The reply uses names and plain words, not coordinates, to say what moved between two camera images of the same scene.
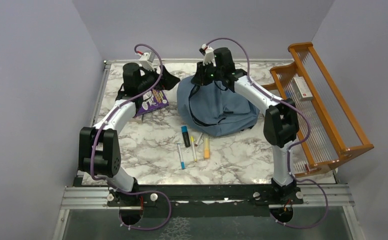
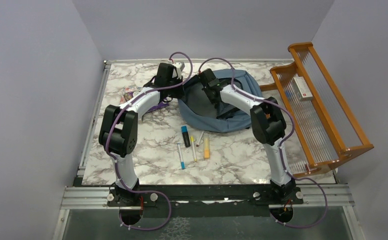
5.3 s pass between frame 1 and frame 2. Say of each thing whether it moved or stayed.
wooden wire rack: stayed
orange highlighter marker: stayed
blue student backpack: moved
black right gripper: moved
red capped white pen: stayed
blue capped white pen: stayed
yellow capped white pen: stayed
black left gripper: moved
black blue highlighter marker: stayed
